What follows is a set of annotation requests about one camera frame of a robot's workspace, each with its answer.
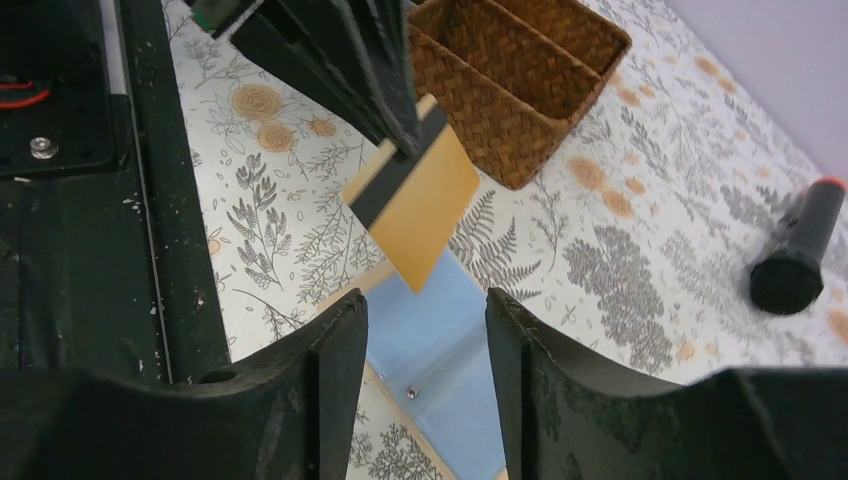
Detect beige leather card holder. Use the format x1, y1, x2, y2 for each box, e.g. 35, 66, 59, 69
316, 251, 508, 479

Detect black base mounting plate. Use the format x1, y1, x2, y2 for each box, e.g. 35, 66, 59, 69
1, 1, 230, 384

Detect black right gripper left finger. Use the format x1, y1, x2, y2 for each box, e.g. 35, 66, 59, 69
1, 289, 368, 479

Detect grey black stripe card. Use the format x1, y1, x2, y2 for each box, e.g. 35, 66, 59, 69
340, 94, 480, 293

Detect brown woven divided basket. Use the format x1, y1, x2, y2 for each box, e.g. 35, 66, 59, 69
407, 0, 632, 190

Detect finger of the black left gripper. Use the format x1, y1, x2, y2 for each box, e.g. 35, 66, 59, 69
230, 1, 390, 144
345, 1, 421, 157

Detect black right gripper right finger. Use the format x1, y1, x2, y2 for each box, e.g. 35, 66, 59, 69
485, 288, 847, 479

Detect black microphone orange tip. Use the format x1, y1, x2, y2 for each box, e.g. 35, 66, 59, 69
748, 177, 847, 315

